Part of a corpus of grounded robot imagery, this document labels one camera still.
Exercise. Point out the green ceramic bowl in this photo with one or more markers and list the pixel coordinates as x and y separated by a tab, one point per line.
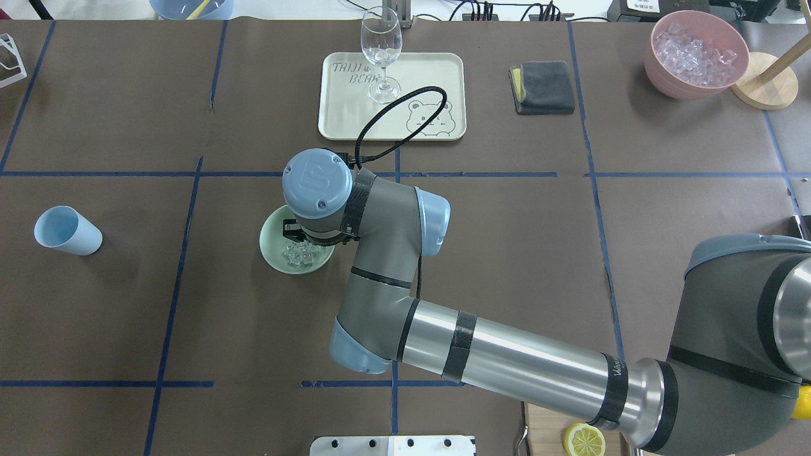
272	243

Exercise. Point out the light blue plastic cup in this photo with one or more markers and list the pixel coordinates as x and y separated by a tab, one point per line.
64	229

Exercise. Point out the clear ice cubes in bowl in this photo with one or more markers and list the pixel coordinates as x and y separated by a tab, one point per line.
301	254

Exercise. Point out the blue bowl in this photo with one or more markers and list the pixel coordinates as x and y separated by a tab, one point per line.
179	10

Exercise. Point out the pink bowl with ice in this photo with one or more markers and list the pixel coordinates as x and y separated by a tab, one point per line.
693	55

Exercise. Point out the clear wine glass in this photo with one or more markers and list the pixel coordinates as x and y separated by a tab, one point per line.
381	44

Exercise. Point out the yellow plastic fork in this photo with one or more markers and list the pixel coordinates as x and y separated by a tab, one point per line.
198	10

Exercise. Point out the grey folded cloth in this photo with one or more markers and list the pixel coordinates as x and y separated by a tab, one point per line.
542	88

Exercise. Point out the wooden cutting board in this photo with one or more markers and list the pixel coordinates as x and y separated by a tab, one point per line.
546	430

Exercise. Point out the half lemon slice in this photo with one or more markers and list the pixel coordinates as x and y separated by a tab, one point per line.
583	439

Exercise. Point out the wooden stand round base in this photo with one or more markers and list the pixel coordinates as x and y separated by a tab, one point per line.
771	81

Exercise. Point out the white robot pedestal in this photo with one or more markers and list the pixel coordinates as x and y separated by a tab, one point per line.
442	444

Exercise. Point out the white wire cup rack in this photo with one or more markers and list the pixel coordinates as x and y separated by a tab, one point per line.
12	66

